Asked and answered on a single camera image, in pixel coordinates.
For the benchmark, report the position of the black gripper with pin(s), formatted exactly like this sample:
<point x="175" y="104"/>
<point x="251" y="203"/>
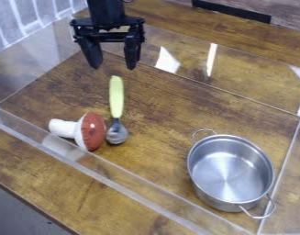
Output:
<point x="107" y="15"/>

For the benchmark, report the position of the green handled metal spoon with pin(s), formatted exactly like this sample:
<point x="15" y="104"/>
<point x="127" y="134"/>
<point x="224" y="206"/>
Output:
<point x="118" y="132"/>

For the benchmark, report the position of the silver metal pot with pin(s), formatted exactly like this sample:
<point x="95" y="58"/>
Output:
<point x="231" y="173"/>

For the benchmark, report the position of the red plush mushroom toy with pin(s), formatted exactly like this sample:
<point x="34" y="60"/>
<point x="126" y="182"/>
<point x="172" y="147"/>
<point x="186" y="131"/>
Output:
<point x="87" y="130"/>

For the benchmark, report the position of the black bar at back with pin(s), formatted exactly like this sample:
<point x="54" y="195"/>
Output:
<point x="232" y="11"/>

